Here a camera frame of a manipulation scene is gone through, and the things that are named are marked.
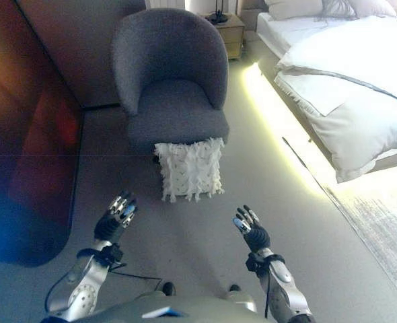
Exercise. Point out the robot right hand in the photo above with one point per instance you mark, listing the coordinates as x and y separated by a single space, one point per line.
257 237

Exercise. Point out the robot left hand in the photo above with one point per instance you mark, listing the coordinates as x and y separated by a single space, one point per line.
112 225

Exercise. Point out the white fringed cushion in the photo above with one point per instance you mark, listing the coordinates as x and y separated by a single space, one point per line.
191 171

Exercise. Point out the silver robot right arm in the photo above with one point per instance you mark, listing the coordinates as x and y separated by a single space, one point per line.
286 286

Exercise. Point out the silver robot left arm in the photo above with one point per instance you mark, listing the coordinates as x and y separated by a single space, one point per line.
84 286

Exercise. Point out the grey fringed cushion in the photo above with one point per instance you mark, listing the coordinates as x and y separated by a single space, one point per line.
329 10

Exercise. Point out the silver robot right leg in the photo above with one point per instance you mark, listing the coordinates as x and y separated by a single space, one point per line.
240 299

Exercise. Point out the silver robot leg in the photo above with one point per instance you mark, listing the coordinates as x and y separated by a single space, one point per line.
240 299
168 288

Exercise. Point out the silver robot left leg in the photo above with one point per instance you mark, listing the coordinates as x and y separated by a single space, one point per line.
168 288

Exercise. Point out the silver robot torso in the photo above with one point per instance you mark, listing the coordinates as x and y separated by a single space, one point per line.
134 309

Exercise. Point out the grey patterned rug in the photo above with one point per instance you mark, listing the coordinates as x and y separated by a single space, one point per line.
380 228

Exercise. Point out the yellow under-bed light strip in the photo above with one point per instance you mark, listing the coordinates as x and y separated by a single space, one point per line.
262 111

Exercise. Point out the glossy dark wardrobe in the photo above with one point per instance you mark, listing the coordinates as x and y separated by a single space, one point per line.
23 134

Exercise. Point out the grey fabric armchair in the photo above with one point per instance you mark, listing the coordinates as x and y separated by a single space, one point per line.
171 101

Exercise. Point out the white duvet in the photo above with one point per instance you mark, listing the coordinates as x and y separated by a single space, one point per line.
353 101

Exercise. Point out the light wooden nightstand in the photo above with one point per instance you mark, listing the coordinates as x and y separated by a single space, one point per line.
232 37

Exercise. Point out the white bed mattress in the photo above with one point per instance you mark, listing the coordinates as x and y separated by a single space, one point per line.
279 30

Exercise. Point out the white curtain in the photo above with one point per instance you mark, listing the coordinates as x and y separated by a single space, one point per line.
165 3

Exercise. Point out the large cream pillow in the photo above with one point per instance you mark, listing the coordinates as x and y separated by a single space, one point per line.
292 8

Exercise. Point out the small white pillow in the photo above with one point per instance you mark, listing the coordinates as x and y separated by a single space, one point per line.
370 6

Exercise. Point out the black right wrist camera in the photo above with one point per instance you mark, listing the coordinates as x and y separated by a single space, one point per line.
254 262

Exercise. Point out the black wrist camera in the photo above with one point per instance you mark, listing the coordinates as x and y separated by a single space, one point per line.
112 252
254 262

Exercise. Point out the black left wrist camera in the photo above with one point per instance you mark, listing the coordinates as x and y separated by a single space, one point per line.
112 252

